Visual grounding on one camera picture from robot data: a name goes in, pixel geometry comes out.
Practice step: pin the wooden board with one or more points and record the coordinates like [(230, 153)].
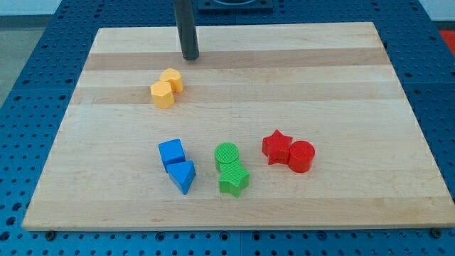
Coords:
[(330, 84)]

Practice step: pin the green cylinder block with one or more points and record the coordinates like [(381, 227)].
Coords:
[(225, 153)]

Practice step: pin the green star block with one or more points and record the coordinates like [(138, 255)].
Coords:
[(233, 179)]

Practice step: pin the red star block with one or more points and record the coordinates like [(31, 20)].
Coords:
[(276, 148)]

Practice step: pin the blue cube block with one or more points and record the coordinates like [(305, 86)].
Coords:
[(171, 152)]

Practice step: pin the blue triangle block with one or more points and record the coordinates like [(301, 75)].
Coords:
[(182, 174)]

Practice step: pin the yellow hexagon block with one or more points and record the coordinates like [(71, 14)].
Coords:
[(162, 94)]

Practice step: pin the red cylinder block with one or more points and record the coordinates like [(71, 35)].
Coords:
[(301, 156)]

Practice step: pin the yellow heart block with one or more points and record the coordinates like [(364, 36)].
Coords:
[(174, 77)]

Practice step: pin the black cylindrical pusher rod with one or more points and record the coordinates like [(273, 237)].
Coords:
[(186, 27)]

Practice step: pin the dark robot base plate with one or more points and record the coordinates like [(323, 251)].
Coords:
[(206, 6)]

